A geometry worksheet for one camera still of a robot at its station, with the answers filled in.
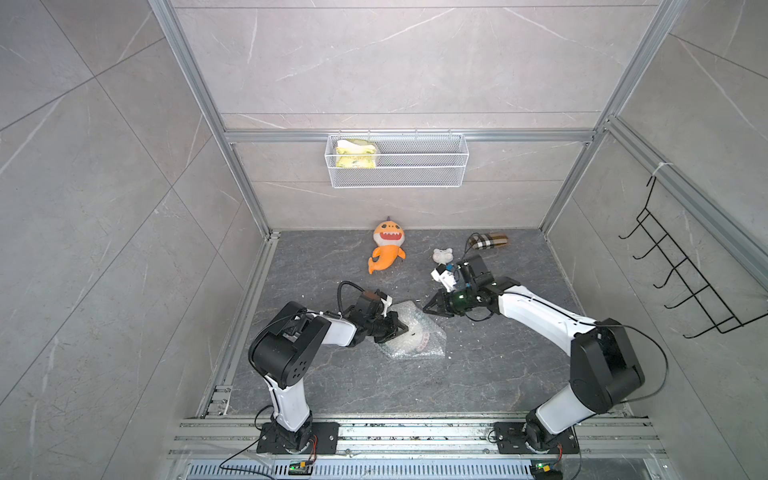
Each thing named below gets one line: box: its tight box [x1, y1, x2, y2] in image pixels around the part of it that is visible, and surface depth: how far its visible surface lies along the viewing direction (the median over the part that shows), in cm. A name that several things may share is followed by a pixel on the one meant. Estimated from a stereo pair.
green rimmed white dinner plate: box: [388, 322, 431, 353], surface depth 90 cm
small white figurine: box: [432, 248, 454, 263], surface depth 109 cm
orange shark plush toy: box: [368, 216, 406, 275], surface depth 110 cm
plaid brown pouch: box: [469, 233, 509, 250], surface depth 116 cm
